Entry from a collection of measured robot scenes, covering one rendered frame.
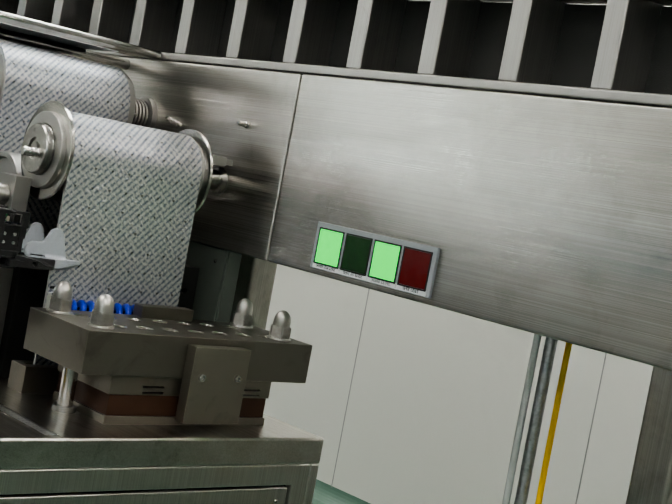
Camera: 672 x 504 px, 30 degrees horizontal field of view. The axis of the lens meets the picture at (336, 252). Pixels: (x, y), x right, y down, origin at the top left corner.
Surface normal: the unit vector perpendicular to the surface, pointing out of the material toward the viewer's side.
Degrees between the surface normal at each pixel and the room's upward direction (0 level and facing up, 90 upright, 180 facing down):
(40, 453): 90
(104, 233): 90
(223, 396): 90
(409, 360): 90
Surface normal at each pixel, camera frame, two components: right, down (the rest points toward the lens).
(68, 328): -0.73, -0.10
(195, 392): 0.66, 0.16
